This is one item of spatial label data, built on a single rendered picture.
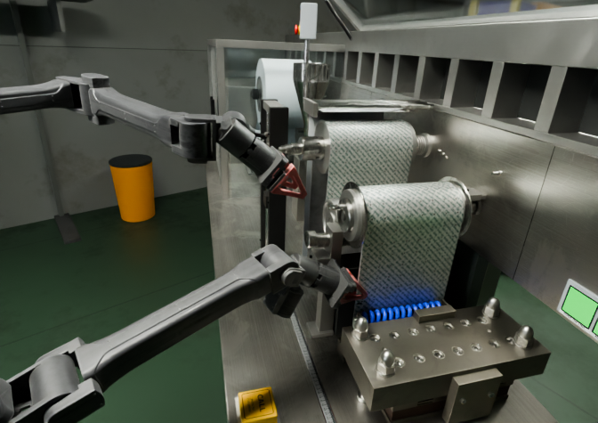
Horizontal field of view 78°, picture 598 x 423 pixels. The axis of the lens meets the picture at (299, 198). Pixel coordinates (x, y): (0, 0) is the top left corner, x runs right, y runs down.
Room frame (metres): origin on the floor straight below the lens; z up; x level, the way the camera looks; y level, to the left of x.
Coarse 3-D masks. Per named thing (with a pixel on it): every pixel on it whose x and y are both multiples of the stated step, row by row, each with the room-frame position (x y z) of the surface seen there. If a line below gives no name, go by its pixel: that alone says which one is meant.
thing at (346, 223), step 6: (342, 204) 0.75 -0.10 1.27; (348, 204) 0.72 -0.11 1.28; (342, 210) 0.75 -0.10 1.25; (348, 210) 0.71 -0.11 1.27; (342, 216) 0.74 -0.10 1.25; (348, 216) 0.71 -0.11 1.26; (342, 222) 0.74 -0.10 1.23; (348, 222) 0.70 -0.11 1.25; (342, 228) 0.73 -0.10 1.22; (348, 228) 0.70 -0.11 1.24
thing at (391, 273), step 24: (432, 240) 0.73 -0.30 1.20; (456, 240) 0.74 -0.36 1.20; (360, 264) 0.68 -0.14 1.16; (384, 264) 0.70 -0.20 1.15; (408, 264) 0.71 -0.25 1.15; (432, 264) 0.73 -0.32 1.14; (384, 288) 0.70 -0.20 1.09; (408, 288) 0.72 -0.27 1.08; (432, 288) 0.73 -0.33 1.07; (360, 312) 0.69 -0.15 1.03
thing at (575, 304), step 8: (568, 296) 0.56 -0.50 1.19; (576, 296) 0.55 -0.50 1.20; (584, 296) 0.54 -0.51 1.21; (568, 304) 0.56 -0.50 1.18; (576, 304) 0.54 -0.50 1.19; (584, 304) 0.53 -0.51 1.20; (592, 304) 0.52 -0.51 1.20; (568, 312) 0.55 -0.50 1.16; (576, 312) 0.54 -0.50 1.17; (584, 312) 0.53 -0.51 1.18; (592, 312) 0.52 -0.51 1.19; (584, 320) 0.52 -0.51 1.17
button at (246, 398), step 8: (248, 392) 0.55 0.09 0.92; (256, 392) 0.55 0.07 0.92; (264, 392) 0.55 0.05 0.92; (240, 400) 0.53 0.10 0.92; (248, 400) 0.53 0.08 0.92; (256, 400) 0.53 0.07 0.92; (264, 400) 0.53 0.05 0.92; (272, 400) 0.53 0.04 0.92; (240, 408) 0.51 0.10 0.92; (248, 408) 0.51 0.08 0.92; (256, 408) 0.51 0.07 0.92; (264, 408) 0.51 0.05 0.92; (272, 408) 0.51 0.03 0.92; (240, 416) 0.50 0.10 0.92; (248, 416) 0.50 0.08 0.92; (256, 416) 0.50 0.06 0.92; (264, 416) 0.50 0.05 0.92; (272, 416) 0.50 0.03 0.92
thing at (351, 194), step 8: (344, 192) 0.76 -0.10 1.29; (352, 192) 0.73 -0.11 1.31; (352, 200) 0.72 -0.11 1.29; (360, 208) 0.70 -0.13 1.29; (464, 208) 0.76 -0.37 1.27; (360, 216) 0.69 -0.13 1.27; (464, 216) 0.75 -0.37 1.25; (360, 224) 0.69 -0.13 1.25; (344, 232) 0.74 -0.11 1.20; (352, 232) 0.70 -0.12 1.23; (352, 240) 0.70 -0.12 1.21
